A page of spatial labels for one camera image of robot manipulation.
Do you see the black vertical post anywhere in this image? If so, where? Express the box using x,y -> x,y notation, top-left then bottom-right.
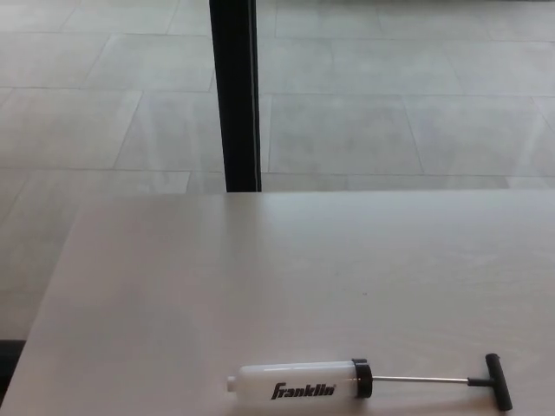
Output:
208,0 -> 263,193

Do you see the white Franklin air pump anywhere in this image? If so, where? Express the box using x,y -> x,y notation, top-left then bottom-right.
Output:
225,353 -> 514,413

